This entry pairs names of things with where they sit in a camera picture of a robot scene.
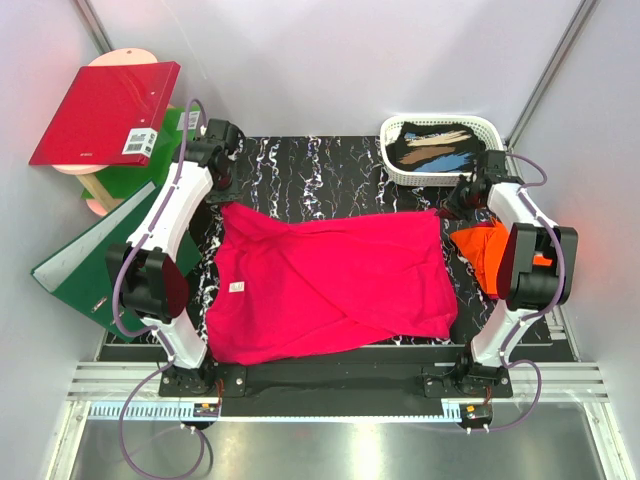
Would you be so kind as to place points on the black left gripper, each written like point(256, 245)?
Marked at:
point(228, 194)

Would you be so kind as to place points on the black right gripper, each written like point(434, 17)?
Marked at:
point(452, 208)

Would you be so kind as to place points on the white plastic basket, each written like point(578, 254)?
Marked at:
point(390, 129)

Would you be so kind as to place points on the magenta pink t shirt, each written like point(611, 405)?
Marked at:
point(290, 290)

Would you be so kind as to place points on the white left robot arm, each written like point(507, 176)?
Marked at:
point(150, 294)

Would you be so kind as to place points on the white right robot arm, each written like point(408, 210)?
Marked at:
point(511, 203)

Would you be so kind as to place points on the light green folder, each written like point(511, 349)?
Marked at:
point(122, 181)

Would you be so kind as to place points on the orange folded t shirt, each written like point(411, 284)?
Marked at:
point(480, 250)

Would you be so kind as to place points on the black printed t shirt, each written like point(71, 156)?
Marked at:
point(442, 148)

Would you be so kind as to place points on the pink wooden stool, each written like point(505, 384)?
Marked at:
point(94, 193)

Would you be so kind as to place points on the red ring binder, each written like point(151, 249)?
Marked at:
point(110, 116)

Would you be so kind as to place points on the dark green ring binder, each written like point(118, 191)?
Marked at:
point(77, 273)

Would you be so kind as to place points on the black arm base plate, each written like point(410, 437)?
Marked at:
point(430, 381)

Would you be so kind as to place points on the aluminium frame rail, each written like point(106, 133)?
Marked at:
point(106, 386)

